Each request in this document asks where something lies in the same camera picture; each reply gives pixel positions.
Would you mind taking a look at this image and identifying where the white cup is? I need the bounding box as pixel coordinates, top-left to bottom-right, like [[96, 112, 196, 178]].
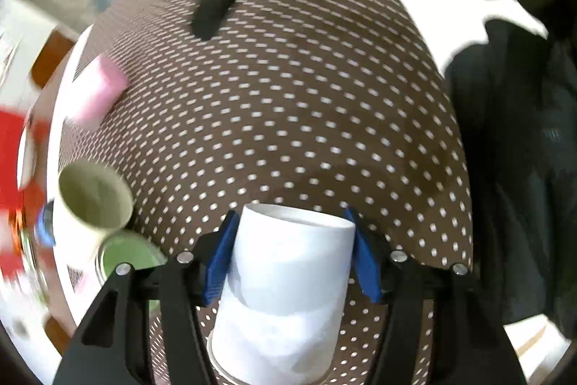
[[228, 204, 357, 317], [211, 286, 349, 385]]

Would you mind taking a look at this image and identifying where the cream cup with green inside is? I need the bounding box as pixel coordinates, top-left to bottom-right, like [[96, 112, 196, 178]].
[[52, 158, 135, 262]]

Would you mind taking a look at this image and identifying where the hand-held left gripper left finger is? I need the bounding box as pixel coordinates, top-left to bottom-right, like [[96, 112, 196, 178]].
[[53, 209, 241, 385]]

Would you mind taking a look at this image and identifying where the brown dotted tablecloth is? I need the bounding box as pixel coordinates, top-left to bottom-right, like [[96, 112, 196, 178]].
[[58, 0, 475, 385]]

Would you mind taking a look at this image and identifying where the red object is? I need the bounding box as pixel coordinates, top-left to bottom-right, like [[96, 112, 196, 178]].
[[0, 105, 48, 275]]

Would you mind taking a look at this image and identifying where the pink cup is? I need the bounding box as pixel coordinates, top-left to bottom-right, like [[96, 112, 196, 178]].
[[58, 53, 131, 128]]

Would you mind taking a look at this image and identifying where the person's dark clothing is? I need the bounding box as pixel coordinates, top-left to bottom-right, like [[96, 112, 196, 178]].
[[444, 0, 577, 325]]

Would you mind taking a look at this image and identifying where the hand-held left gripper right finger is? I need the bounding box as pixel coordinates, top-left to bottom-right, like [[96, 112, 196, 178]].
[[343, 207, 528, 385]]

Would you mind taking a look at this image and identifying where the brown wooden object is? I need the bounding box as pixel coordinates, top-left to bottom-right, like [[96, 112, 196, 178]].
[[31, 29, 75, 90]]

